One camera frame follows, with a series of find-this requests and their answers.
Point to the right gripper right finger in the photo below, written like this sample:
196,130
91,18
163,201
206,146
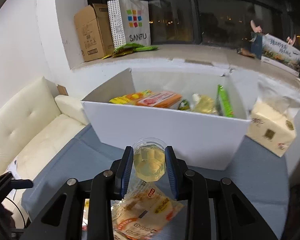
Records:
176,169

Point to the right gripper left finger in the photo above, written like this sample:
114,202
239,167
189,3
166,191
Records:
121,169

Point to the yellow jelly cup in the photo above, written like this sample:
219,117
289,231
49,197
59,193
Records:
149,159

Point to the round pastry pack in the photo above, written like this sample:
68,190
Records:
143,212

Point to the green yellow chip bag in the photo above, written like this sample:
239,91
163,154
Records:
203,104

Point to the yellow snack box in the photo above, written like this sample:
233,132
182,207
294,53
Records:
130,99

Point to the orange snack pack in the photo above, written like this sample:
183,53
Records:
164,99

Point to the green snack bag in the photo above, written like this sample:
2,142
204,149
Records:
223,104

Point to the white storage box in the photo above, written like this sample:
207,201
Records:
207,141

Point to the small green pea bag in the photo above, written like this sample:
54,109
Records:
184,105

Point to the cream leather sofa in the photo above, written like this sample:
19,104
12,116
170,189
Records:
35,126

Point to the tissue pack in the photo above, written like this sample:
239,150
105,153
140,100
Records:
272,120

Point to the green packets on sill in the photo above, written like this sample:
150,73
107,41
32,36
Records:
129,48

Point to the brown cardboard box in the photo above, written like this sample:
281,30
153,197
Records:
93,31

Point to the white Sanfu shopping bag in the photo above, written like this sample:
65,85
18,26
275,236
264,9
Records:
129,22

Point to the printed box on sill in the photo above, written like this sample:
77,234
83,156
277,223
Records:
280,54

